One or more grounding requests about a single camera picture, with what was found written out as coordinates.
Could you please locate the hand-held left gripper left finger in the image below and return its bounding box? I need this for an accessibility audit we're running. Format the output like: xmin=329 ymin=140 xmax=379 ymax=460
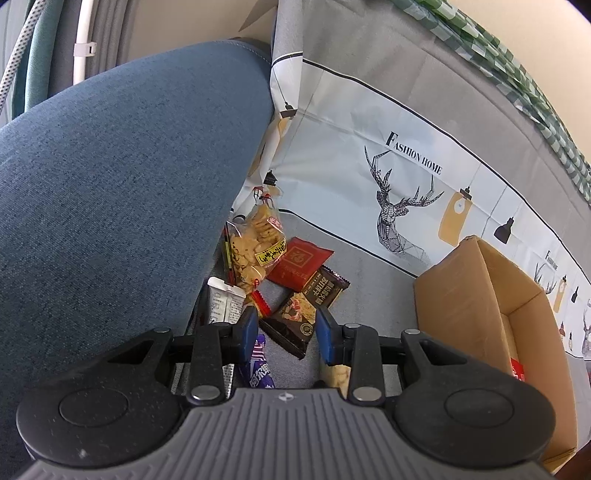
xmin=106 ymin=305 xmax=260 ymax=403

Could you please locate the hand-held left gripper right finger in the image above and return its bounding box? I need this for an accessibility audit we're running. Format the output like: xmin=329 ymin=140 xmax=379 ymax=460
xmin=315 ymin=307 xmax=468 ymax=405

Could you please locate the red-edged clear snack packet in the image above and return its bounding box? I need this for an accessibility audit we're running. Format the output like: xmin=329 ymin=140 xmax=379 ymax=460
xmin=249 ymin=291 xmax=278 ymax=320

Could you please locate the dark brown snack packet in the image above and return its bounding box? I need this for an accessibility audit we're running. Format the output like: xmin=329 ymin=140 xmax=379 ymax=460
xmin=270 ymin=267 xmax=349 ymax=361

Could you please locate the cardboard box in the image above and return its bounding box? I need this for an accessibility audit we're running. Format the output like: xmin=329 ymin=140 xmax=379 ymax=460
xmin=413 ymin=235 xmax=580 ymax=474

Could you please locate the white snack packet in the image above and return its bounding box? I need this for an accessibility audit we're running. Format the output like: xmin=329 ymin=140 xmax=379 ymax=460
xmin=206 ymin=277 xmax=246 ymax=326

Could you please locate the purple snack packet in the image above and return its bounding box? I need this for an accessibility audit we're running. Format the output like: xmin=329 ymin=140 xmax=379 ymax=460
xmin=238 ymin=335 xmax=276 ymax=389

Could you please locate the small clear biscuit packet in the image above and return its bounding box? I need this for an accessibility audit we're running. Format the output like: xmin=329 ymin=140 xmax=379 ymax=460
xmin=320 ymin=362 xmax=352 ymax=398

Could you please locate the red square snack packet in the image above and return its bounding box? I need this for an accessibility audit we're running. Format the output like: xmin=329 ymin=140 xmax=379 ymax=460
xmin=267 ymin=237 xmax=335 ymax=292

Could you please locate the clear bag of biscuits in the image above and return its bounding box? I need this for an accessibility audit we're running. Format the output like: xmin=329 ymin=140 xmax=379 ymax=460
xmin=225 ymin=187 xmax=288 ymax=296

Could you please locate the blue fabric cushion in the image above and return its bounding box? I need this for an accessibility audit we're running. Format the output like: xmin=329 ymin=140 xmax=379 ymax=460
xmin=0 ymin=41 xmax=278 ymax=480

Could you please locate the grey deer-print cloth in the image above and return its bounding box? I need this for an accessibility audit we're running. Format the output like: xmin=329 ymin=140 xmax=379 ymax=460
xmin=231 ymin=0 xmax=591 ymax=370

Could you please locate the grey curtain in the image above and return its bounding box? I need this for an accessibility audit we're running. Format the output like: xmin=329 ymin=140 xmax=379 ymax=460
xmin=88 ymin=0 xmax=141 ymax=77

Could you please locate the green checkered cloth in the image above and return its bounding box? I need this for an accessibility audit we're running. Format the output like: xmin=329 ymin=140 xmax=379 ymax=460
xmin=406 ymin=0 xmax=591 ymax=204

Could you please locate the white pipe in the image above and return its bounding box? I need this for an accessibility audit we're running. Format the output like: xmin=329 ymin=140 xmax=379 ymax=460
xmin=73 ymin=0 xmax=98 ymax=86

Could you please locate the teal curtain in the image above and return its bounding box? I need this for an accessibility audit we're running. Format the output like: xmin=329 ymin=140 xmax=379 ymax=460
xmin=11 ymin=0 xmax=63 ymax=121

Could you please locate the grey braided hose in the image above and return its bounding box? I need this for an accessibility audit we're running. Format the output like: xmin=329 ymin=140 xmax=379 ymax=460
xmin=0 ymin=0 xmax=47 ymax=109

